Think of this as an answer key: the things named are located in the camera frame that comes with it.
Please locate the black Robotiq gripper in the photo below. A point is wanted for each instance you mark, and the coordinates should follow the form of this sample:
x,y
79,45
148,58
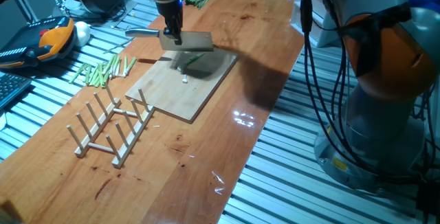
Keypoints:
x,y
170,9

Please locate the steel cleaver knife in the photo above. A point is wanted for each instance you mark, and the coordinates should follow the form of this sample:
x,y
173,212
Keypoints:
x,y
192,42

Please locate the green garlic stalk piece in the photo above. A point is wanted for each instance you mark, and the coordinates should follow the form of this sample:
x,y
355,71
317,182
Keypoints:
x,y
193,59

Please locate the pile of cut garlic stalks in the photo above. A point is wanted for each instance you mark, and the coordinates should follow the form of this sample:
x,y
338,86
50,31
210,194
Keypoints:
x,y
98,76

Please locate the thin grey stick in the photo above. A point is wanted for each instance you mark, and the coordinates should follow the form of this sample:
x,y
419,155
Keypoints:
x,y
118,45

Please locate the light wooden cutting board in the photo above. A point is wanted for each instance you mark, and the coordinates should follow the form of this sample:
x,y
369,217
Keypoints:
x,y
172,93

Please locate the white egg-shaped object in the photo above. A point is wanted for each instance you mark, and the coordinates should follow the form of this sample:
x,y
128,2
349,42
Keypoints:
x,y
83,33

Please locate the wooden peg dish rack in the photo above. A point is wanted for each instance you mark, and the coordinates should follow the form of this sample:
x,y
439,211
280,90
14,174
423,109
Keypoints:
x,y
130,141

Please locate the black orange teach pendant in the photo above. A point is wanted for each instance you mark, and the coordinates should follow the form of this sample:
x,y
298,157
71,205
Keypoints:
x,y
51,42

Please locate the white plastic drawer box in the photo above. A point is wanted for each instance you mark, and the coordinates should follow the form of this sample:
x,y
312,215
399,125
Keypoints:
x,y
309,28

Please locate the grey metal tripod legs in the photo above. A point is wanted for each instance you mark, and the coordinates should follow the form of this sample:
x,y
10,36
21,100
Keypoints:
x,y
20,0

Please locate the large reddish wooden board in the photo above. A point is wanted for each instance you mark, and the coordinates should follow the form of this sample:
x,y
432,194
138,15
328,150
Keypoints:
x,y
137,182

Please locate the black computer keyboard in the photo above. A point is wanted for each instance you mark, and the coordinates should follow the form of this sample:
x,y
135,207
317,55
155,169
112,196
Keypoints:
x,y
10,86

